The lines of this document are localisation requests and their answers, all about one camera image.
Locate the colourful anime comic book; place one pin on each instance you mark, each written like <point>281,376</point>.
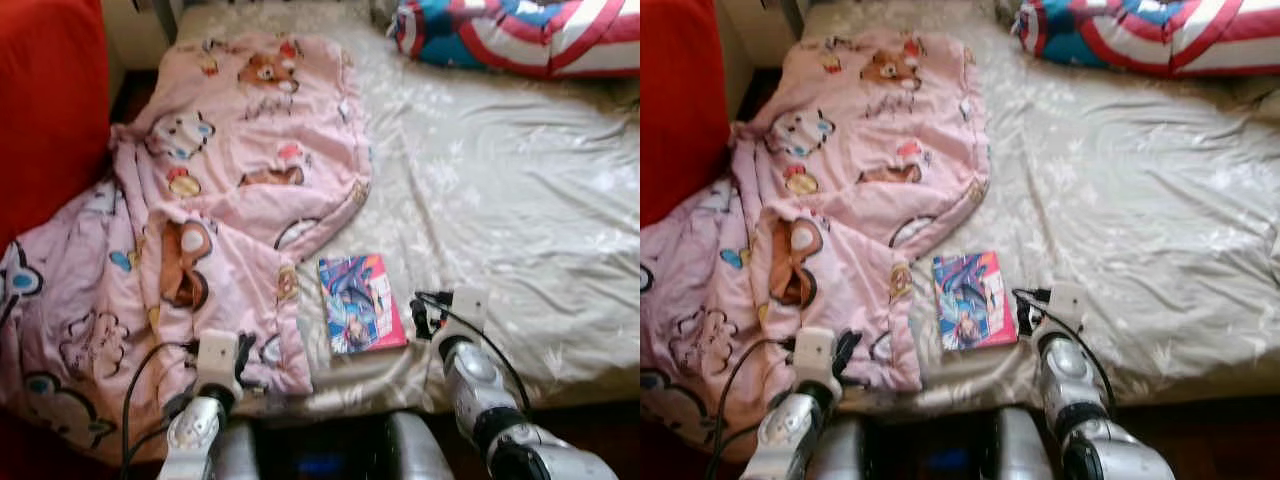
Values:
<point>360,305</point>
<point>972,300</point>

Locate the pink cartoon bear blanket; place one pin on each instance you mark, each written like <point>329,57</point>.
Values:
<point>860,150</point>
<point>230,150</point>

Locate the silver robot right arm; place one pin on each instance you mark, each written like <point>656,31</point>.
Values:
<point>480,390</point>
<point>1075,390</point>

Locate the robot left leg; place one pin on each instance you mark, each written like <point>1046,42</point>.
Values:
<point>240,455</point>
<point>845,455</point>

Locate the robot leg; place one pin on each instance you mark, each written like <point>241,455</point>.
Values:
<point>420,450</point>
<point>240,455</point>
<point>1015,450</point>
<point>845,455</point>

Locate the robot right leg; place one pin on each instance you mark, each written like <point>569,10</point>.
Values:
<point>420,450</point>
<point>1015,450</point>

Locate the bed with beige floral sheet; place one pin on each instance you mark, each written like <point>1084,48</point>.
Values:
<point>1130,200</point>
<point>500,200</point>

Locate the red white blue bolster pillow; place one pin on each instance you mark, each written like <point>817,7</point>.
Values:
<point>1120,40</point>
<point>500,40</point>

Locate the red sofa cushion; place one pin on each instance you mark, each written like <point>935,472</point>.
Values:
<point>680,100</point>
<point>45,100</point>

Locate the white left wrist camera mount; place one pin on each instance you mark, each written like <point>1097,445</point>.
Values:
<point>815,355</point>
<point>217,355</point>

